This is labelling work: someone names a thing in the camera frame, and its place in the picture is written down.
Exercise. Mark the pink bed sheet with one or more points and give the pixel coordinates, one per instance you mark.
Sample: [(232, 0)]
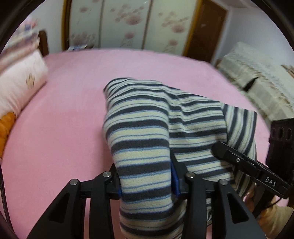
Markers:
[(59, 134)]

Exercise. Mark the person's right hand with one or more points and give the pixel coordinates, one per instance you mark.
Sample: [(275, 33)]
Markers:
[(253, 196)]

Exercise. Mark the folded striped pink blankets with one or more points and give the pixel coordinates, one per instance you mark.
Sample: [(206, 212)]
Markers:
[(23, 42)]

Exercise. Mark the floral sliding wardrobe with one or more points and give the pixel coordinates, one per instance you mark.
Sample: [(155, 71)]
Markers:
[(160, 26)]

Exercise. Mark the beige covered furniture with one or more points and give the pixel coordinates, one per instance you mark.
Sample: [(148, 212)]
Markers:
[(269, 86)]

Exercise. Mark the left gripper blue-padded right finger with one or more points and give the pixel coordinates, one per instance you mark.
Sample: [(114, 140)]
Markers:
[(179, 187)]

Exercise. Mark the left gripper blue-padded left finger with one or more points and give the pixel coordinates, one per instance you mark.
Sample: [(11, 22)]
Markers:
[(114, 187)]

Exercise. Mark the dark wooden headboard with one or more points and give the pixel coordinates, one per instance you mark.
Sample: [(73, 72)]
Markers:
[(43, 44)]

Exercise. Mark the brown wooden door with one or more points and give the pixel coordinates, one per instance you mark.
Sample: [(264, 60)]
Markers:
[(205, 31)]

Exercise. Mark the pink pillow with orange print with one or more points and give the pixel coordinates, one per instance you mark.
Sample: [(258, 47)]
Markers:
[(19, 83)]

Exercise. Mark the striped long-sleeve shirt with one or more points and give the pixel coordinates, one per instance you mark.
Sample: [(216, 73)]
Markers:
[(146, 122)]

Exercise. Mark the right forearm beige sleeve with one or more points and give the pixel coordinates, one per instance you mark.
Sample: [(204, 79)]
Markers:
[(273, 219)]

